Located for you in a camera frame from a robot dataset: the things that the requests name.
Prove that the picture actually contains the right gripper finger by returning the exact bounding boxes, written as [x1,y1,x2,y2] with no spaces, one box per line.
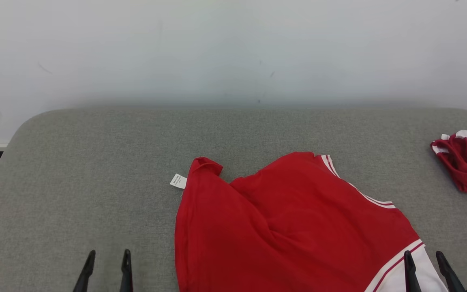
[435,250,467,292]
[403,250,421,292]

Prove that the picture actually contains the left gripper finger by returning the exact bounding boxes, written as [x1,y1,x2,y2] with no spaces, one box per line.
[73,249,96,292]
[120,249,134,292]

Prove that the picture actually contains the red basketball jersey white trim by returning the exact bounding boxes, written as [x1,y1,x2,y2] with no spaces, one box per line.
[169,151,450,292]

